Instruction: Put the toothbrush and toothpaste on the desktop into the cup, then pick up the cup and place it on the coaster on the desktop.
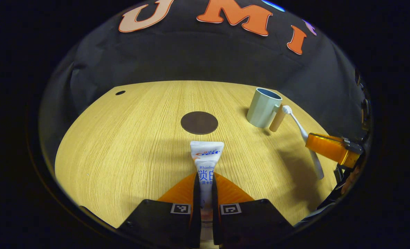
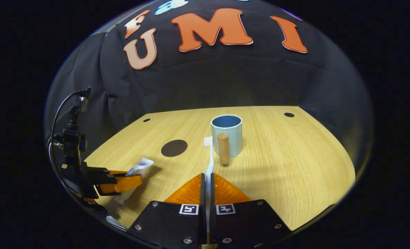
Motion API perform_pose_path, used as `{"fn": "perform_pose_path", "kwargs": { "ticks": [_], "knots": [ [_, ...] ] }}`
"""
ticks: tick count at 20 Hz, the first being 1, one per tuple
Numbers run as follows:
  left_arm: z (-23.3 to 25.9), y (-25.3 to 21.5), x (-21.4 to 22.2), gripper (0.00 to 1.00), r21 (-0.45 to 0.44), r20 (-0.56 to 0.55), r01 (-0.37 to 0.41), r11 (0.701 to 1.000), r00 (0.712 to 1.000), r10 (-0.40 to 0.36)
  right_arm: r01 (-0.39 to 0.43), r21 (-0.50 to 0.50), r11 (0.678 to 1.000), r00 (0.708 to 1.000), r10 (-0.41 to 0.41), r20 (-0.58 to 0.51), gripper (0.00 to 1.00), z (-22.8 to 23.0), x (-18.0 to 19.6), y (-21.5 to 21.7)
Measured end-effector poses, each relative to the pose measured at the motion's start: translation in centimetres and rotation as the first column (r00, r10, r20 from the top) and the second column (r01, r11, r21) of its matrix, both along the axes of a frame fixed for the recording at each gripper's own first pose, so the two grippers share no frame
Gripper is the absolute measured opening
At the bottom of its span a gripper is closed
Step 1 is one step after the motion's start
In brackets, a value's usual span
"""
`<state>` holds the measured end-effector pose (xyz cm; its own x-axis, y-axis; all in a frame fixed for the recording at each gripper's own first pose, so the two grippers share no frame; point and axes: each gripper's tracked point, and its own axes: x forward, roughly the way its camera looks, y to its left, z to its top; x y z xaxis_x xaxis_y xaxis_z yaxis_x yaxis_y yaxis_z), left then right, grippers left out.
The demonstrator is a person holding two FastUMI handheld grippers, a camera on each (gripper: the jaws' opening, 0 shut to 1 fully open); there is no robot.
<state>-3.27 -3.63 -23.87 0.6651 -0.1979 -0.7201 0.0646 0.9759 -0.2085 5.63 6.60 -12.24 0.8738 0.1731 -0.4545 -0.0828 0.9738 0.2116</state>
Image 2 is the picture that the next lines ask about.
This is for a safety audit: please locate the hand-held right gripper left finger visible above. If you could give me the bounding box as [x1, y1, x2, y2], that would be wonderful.
[127, 173, 206, 248]

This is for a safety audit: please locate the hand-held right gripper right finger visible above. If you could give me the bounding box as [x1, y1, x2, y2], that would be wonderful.
[210, 173, 292, 248]

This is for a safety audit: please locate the white toothpaste tube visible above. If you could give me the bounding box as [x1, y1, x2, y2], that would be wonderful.
[115, 158, 154, 204]

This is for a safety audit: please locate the white toothbrush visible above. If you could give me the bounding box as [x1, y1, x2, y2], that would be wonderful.
[204, 136, 215, 239]

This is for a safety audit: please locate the dark round coaster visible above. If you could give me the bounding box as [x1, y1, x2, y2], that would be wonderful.
[161, 139, 188, 157]

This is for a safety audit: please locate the light blue cup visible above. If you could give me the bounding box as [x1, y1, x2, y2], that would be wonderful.
[211, 114, 243, 166]

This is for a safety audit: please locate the black backdrop cloth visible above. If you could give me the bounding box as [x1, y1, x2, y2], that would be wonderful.
[44, 0, 373, 194]

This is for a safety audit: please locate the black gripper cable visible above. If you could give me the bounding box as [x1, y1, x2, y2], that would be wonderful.
[49, 89, 84, 173]

